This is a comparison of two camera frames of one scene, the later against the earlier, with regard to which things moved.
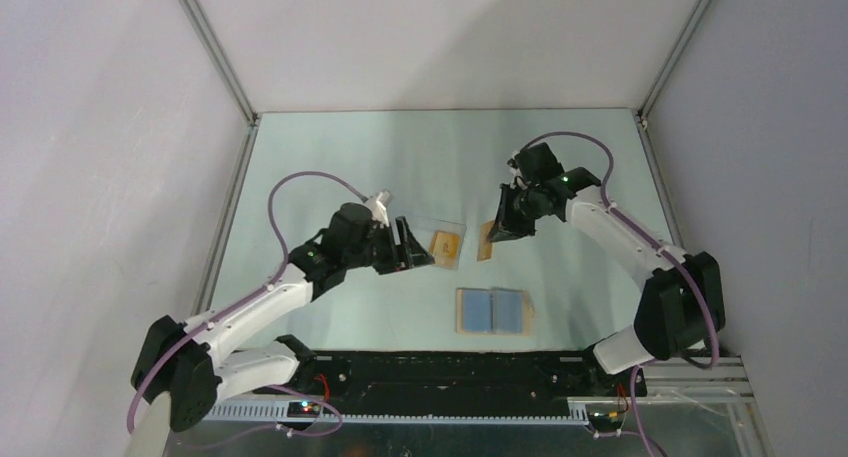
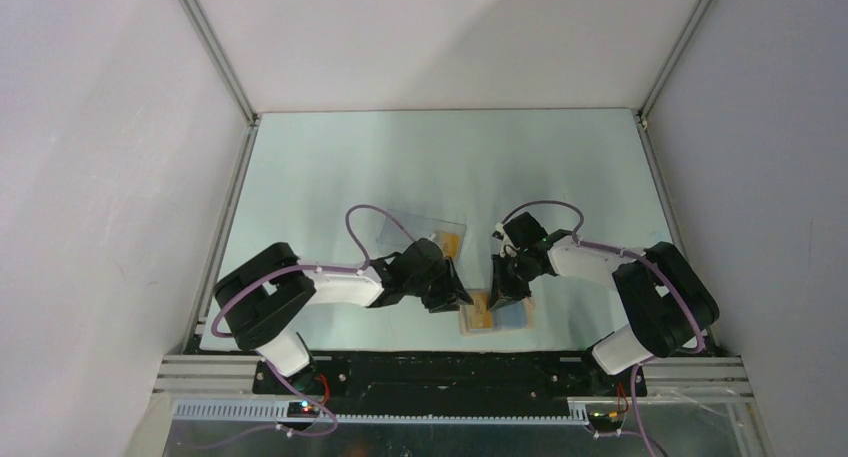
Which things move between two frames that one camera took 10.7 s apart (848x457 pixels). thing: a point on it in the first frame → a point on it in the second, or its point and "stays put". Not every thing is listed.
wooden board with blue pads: [494, 310] stays put
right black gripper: [505, 226] → [502, 290]
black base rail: [451, 385] stays put
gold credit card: [485, 246] → [481, 317]
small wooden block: [444, 249] stays put
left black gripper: [414, 254] → [451, 291]
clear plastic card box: [442, 239] stays put
